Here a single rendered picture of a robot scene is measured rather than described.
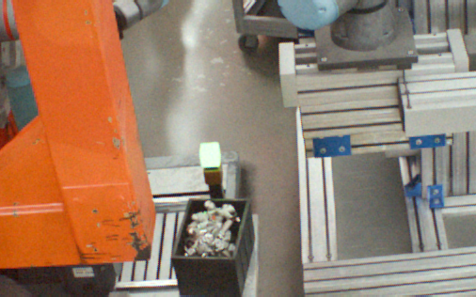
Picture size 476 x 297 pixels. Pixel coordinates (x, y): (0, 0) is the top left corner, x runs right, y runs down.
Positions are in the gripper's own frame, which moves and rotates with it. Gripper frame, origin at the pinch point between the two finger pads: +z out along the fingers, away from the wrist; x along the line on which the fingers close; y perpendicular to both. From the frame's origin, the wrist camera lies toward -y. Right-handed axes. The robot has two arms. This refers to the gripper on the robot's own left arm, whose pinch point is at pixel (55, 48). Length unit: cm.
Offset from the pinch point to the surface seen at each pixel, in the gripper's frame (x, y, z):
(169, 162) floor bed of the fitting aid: 22, 76, -48
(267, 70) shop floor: 39, 85, -112
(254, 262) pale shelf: -58, 35, 0
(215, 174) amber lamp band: -43.8, 21.0, -5.8
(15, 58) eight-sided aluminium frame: 33.6, 20.0, -9.1
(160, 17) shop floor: 102, 88, -120
